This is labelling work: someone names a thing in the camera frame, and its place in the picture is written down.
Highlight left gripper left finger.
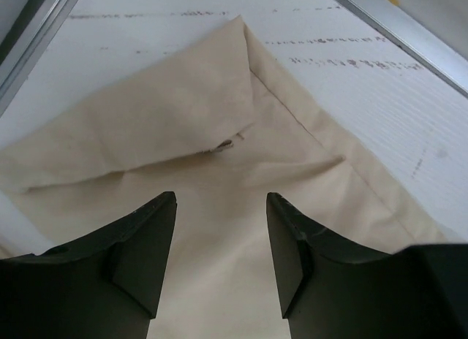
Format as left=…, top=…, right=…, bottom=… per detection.
left=1, top=191, right=177, bottom=338

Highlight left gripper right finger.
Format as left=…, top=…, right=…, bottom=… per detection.
left=266, top=193, right=467, bottom=338

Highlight beige trousers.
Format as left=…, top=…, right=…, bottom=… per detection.
left=1, top=18, right=445, bottom=338

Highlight left aluminium table rail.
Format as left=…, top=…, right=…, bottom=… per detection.
left=1, top=0, right=78, bottom=113

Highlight aluminium table rail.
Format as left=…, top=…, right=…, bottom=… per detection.
left=1, top=0, right=78, bottom=113
left=335, top=0, right=467, bottom=96

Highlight right aluminium table rail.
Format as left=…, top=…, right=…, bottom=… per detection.
left=335, top=0, right=467, bottom=96

